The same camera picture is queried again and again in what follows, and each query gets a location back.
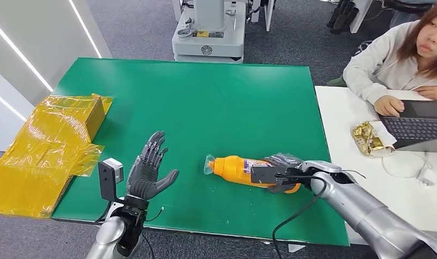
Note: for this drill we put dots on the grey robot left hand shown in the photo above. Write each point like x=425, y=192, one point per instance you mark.
x=145, y=180

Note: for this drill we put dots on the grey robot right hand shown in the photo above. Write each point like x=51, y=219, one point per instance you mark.
x=284, y=159

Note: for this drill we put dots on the orange bottle with clear cap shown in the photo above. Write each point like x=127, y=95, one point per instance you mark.
x=232, y=170

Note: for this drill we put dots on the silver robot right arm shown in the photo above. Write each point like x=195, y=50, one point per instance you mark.
x=365, y=214

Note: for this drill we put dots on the white robot base machine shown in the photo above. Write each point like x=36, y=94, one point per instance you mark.
x=207, y=43

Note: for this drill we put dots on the gold foil snack wrapper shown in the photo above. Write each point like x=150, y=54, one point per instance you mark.
x=364, y=137

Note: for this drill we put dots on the white paper tissue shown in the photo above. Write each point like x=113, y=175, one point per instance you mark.
x=384, y=137

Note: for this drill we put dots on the yellow film wrapped cardboard box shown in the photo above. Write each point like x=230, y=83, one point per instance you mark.
x=43, y=153

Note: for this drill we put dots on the person's right hand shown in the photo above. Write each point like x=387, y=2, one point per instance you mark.
x=388, y=106

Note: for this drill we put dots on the person's hand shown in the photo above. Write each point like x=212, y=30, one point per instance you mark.
x=434, y=93
x=388, y=106

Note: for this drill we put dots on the dark grey laptop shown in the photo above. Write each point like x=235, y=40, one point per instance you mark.
x=415, y=128

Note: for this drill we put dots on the person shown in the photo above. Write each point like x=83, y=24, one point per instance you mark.
x=383, y=60

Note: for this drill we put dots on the white power adapter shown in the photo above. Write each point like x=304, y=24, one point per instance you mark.
x=426, y=178

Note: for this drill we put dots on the white furniture panel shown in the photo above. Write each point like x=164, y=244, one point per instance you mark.
x=268, y=12

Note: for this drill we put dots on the person's left hand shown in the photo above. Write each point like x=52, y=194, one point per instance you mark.
x=434, y=93

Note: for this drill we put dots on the white desk leg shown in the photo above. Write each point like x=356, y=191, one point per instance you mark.
x=361, y=14

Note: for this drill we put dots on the black chair seat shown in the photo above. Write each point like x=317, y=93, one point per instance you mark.
x=408, y=5

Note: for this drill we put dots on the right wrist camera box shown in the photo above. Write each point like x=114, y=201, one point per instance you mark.
x=264, y=175

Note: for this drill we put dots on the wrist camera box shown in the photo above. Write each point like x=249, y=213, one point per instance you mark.
x=264, y=175
x=108, y=178

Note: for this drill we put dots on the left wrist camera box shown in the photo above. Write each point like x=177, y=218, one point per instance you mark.
x=108, y=178

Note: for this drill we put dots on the short wall light strip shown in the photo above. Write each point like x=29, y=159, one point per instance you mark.
x=7, y=104

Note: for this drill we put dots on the long wall light strip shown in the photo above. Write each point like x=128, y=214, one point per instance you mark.
x=85, y=29
x=21, y=55

